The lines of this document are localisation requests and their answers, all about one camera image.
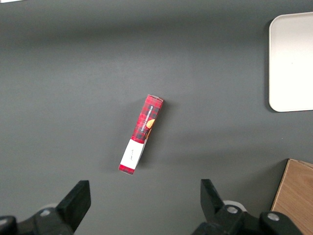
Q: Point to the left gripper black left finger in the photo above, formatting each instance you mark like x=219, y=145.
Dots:
x=71, y=208

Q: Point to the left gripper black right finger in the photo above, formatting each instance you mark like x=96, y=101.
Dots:
x=215, y=215

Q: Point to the wooden drawer cabinet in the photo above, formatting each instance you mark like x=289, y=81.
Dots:
x=297, y=195

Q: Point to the red tartan cookie box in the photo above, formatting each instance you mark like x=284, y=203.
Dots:
x=145, y=122

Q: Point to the beige plastic tray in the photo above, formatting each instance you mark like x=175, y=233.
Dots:
x=293, y=63

